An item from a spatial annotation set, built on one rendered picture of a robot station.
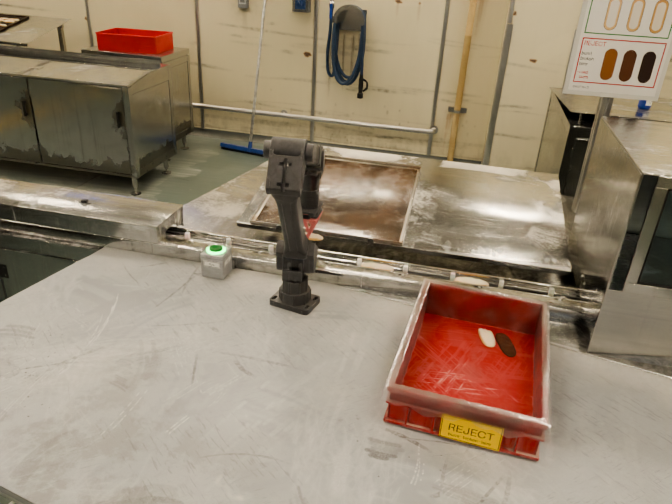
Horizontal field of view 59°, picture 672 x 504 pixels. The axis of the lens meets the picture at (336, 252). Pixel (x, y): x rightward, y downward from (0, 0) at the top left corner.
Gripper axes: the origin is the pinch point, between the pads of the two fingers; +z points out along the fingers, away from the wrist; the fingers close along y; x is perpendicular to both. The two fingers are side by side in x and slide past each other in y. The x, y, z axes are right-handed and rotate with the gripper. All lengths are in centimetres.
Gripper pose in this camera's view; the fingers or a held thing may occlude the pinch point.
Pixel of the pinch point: (307, 233)
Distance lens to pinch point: 178.1
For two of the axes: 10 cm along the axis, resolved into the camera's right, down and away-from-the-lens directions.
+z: -0.5, 8.9, 4.5
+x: -9.7, -1.5, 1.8
